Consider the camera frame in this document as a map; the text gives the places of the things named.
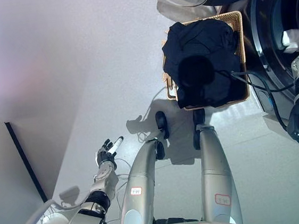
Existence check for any silver right robot leg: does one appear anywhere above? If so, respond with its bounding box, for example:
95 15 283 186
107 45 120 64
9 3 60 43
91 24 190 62
190 120 244 224

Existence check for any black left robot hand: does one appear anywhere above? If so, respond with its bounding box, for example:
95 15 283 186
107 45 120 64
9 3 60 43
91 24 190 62
94 136 127 173

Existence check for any black cable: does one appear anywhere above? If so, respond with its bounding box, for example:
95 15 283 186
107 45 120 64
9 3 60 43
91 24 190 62
214 62 299 139

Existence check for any black left robot foot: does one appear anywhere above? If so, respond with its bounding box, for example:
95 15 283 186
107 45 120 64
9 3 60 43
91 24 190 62
154 110 170 140

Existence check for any tan woven laundry basket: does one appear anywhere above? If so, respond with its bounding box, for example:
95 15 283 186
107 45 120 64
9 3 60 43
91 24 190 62
156 10 252 113

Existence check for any black clothes pile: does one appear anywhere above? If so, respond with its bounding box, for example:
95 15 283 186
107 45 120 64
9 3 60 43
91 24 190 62
158 14 248 113

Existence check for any silver left robot leg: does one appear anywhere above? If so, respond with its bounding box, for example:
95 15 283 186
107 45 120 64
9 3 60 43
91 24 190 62
112 137 172 224

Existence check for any white cloth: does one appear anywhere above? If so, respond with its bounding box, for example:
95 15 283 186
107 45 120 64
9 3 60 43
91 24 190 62
279 28 299 55

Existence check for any silver robot leg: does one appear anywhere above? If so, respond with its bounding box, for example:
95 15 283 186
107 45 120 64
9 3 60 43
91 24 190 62
112 137 172 224
190 120 244 224

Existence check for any grey front-load washing machine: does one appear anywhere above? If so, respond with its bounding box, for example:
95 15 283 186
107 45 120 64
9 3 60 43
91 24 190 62
238 0 299 120

